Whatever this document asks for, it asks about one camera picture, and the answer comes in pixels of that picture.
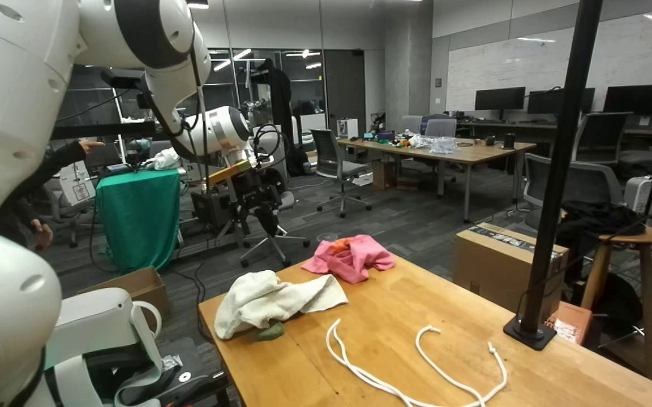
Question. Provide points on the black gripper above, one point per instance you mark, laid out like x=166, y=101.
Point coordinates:
x=256, y=192

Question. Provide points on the white towel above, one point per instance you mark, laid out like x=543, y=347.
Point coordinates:
x=265, y=302

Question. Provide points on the pink shirt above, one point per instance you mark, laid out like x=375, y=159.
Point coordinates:
x=350, y=261

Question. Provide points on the small dark green cloth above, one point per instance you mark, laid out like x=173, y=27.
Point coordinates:
x=273, y=331

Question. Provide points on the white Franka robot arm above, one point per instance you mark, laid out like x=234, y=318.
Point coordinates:
x=24, y=97

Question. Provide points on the office chair with white seat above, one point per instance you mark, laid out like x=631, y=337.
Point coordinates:
x=273, y=241

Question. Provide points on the black mesh office chair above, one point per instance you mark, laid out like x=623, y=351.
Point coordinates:
x=341, y=172

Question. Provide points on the green drape cloth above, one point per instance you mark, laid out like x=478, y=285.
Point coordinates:
x=141, y=226

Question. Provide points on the small open cardboard box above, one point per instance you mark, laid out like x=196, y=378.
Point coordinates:
x=141, y=285

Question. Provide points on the white paper sign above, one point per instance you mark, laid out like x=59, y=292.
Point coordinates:
x=79, y=181

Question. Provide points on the person in dark sleeve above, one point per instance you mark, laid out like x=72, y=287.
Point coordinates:
x=47, y=181

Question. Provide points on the light wooden desk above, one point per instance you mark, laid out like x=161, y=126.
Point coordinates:
x=476, y=154

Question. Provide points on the cardboard box with printed tape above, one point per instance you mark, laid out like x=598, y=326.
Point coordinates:
x=492, y=273

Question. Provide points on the black computer monitor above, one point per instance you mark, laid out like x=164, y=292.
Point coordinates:
x=645, y=101
x=543, y=102
x=499, y=101

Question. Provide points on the black vertical pole with base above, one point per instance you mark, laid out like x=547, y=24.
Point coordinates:
x=564, y=150

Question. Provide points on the grey office chair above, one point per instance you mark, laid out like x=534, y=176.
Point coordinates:
x=602, y=137
x=584, y=183

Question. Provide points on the black garment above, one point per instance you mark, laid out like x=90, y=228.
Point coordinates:
x=598, y=217

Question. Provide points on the small orange labelled box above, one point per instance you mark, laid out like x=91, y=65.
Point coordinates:
x=577, y=325

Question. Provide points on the wooden stool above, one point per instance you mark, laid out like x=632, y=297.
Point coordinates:
x=645, y=237

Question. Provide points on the wall whiteboard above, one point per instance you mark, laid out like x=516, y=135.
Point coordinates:
x=492, y=69

